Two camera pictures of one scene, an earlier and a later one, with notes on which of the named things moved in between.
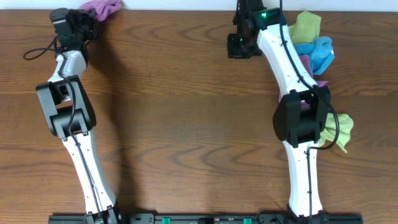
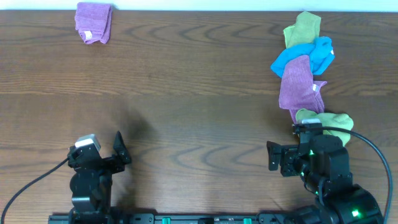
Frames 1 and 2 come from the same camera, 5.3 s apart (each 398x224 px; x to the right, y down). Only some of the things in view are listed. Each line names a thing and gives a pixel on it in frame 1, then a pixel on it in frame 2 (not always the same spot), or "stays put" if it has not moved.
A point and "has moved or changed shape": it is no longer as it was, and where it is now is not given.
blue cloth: [320, 53] stays put
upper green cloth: [306, 28] stays put
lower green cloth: [329, 131] stays put
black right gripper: [236, 50] → [286, 160]
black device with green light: [115, 218] stays put
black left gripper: [83, 23] → [104, 162]
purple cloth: [103, 9] has moved or changed shape
